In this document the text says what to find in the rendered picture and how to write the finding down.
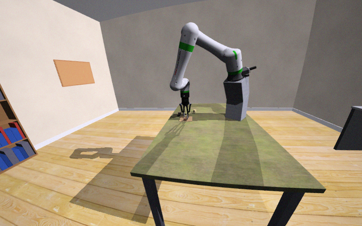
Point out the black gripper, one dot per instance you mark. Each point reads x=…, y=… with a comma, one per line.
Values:
x=185, y=102

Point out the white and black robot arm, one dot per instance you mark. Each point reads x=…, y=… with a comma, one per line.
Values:
x=190, y=35

